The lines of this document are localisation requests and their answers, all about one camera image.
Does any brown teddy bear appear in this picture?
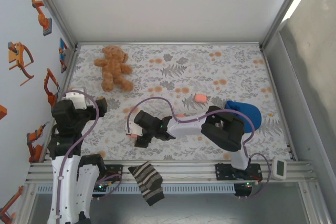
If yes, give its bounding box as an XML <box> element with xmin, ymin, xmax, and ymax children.
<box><xmin>93</xmin><ymin>45</ymin><xmax>134</xmax><ymax>93</ymax></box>

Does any black beige striped sock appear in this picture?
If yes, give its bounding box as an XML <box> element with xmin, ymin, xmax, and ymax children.
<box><xmin>128</xmin><ymin>161</ymin><xmax>165</xmax><ymax>207</ymax></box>

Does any blue orange machine sticker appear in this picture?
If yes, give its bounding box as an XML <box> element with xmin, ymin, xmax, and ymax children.
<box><xmin>58</xmin><ymin>37</ymin><xmax>69</xmax><ymax>74</ymax></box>

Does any floral tablecloth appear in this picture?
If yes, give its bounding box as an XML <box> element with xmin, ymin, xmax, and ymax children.
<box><xmin>51</xmin><ymin>43</ymin><xmax>296</xmax><ymax>162</ymax></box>

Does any orange gripper claw sticker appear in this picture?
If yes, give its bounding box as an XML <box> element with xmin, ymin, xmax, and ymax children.
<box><xmin>7</xmin><ymin>41</ymin><xmax>35</xmax><ymax>87</ymax></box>

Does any blue cloth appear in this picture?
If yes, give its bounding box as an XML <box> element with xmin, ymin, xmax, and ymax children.
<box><xmin>225</xmin><ymin>100</ymin><xmax>263</xmax><ymax>132</ymax></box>

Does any white digital timer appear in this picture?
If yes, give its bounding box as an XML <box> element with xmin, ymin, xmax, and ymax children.
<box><xmin>271</xmin><ymin>157</ymin><xmax>287</xmax><ymax>182</ymax></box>

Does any aluminium side rail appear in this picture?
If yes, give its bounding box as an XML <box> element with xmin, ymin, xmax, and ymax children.
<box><xmin>261</xmin><ymin>48</ymin><xmax>299</xmax><ymax>162</ymax></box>
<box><xmin>43</xmin><ymin>47</ymin><xmax>81</xmax><ymax>163</ymax></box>

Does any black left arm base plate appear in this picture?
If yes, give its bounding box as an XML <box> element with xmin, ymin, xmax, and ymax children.
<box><xmin>103</xmin><ymin>164</ymin><xmax>124</xmax><ymax>182</ymax></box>

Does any wide aluminium rail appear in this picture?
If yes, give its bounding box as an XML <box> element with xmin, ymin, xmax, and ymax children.
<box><xmin>25</xmin><ymin>159</ymin><xmax>316</xmax><ymax>184</ymax></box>

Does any white slotted cable duct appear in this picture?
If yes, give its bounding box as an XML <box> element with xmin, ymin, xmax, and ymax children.
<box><xmin>36</xmin><ymin>184</ymin><xmax>236</xmax><ymax>195</ymax></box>

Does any thin aluminium rail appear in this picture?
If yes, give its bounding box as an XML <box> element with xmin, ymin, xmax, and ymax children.
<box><xmin>75</xmin><ymin>41</ymin><xmax>264</xmax><ymax>47</ymax></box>

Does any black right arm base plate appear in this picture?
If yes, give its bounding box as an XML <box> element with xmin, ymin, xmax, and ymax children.
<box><xmin>214</xmin><ymin>163</ymin><xmax>263</xmax><ymax>183</ymax></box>

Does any aluminium frame post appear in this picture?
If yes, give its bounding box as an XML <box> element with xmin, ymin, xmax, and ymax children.
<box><xmin>27</xmin><ymin>0</ymin><xmax>79</xmax><ymax>51</ymax></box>
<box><xmin>259</xmin><ymin>0</ymin><xmax>316</xmax><ymax>50</ymax></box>

